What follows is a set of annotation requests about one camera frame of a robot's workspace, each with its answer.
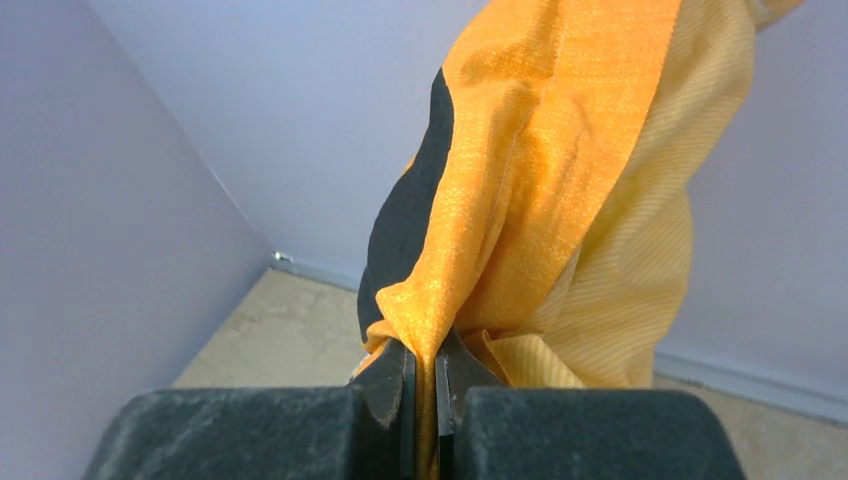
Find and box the orange Mickey Mouse pillowcase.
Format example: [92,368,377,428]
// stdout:
[357,1,795,479]

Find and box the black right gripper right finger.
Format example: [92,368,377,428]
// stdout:
[435,329,745,480]

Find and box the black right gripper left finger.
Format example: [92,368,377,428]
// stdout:
[83,340,416,479]

